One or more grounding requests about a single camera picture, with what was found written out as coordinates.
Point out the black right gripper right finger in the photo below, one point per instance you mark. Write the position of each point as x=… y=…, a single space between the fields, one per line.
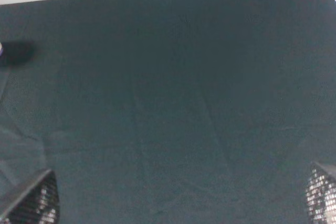
x=320 y=194

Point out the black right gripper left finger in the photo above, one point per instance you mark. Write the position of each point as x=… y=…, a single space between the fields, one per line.
x=34 y=200

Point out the purple garbage bag roll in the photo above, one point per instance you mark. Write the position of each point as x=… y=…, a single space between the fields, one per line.
x=1 y=49

